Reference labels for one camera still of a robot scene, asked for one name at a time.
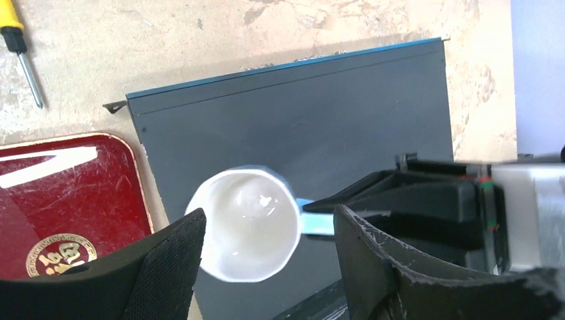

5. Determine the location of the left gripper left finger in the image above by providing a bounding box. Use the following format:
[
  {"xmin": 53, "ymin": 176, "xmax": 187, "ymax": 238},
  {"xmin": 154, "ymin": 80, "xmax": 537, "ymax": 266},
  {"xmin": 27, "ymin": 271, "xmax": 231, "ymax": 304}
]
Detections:
[{"xmin": 1, "ymin": 209, "xmax": 207, "ymax": 319}]

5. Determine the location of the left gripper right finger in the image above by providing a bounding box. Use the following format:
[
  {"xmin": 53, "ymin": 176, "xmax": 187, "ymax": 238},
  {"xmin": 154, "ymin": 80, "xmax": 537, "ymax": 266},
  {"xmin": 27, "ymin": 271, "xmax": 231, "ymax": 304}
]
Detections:
[{"xmin": 334, "ymin": 205, "xmax": 564, "ymax": 319}]

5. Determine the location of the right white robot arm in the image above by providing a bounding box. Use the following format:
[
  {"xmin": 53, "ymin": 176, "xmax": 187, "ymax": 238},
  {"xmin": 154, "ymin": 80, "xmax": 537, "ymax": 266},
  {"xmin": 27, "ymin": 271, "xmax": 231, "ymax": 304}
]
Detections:
[{"xmin": 491, "ymin": 163, "xmax": 564, "ymax": 271}]

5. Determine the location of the red tray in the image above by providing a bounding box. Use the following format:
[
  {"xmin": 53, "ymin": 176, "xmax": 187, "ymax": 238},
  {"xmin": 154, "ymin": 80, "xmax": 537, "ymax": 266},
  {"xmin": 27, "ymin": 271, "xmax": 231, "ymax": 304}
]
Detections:
[{"xmin": 1, "ymin": 133, "xmax": 154, "ymax": 280}]

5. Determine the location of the dark rectangular board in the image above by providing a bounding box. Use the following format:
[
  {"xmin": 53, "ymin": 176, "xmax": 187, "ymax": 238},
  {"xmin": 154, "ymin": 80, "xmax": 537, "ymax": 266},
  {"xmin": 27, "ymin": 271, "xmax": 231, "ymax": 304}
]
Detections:
[{"xmin": 102, "ymin": 37, "xmax": 456, "ymax": 320}]

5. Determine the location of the yellow handled screwdriver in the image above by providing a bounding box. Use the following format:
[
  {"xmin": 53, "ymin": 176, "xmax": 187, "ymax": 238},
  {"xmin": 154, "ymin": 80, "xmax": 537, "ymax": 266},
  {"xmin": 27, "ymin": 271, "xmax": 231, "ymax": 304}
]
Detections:
[{"xmin": 1, "ymin": 0, "xmax": 44, "ymax": 109}]

